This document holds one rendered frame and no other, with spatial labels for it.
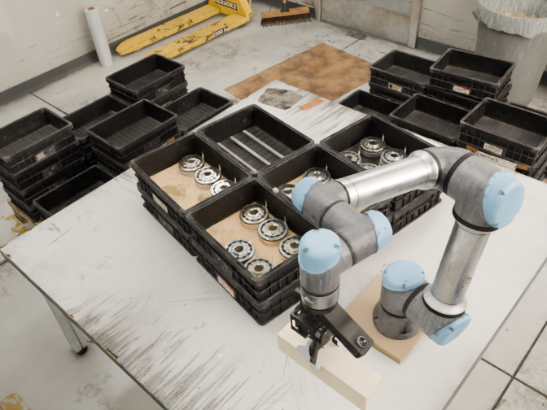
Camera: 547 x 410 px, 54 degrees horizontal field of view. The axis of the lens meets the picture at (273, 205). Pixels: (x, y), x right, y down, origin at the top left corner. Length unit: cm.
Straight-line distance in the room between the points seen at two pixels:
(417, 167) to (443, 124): 198
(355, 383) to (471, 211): 46
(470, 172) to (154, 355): 107
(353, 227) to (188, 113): 248
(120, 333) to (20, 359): 107
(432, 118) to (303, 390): 205
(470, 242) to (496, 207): 14
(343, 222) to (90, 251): 130
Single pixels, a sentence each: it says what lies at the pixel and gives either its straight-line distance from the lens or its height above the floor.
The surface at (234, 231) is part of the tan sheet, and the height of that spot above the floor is 83.
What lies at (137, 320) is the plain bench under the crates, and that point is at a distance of 187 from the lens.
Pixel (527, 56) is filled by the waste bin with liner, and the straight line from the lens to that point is 397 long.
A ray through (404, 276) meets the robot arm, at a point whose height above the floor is 96.
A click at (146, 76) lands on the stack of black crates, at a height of 49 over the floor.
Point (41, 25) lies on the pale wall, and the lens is 488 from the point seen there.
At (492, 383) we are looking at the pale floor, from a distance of 258.
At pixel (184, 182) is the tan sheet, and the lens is 212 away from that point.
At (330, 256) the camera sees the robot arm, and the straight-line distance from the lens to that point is 95.
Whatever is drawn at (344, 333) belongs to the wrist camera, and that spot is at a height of 125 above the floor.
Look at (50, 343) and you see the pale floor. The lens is 286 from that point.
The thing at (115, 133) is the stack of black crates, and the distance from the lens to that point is 315.
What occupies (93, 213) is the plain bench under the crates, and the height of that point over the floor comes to 70.
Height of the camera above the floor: 213
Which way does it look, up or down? 42 degrees down
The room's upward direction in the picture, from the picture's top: 5 degrees counter-clockwise
